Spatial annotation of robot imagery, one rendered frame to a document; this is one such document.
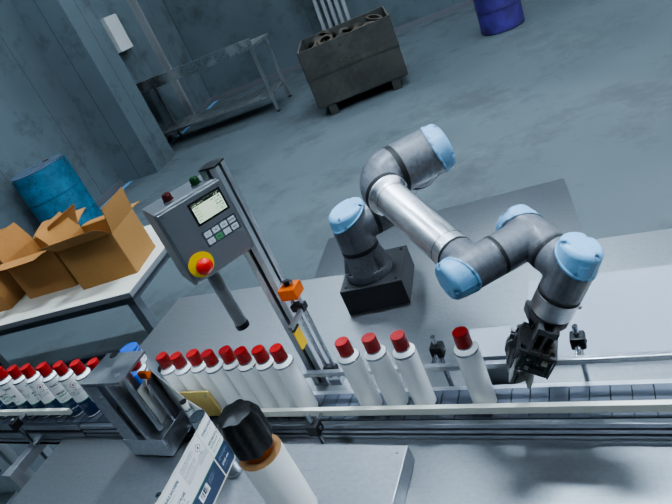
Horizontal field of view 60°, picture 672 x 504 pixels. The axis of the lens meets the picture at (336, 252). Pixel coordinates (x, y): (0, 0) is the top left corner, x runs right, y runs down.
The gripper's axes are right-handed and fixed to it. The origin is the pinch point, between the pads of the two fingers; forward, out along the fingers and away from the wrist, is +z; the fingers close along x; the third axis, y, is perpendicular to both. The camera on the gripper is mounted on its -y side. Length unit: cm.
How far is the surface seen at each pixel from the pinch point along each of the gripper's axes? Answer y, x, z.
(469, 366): 2.8, -9.6, -1.3
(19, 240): -111, -247, 131
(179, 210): -3, -77, -14
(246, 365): 2, -58, 23
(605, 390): -2.2, 17.1, -1.3
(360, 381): 2.5, -30.2, 14.3
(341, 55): -556, -195, 151
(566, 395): -1.2, 10.8, 2.3
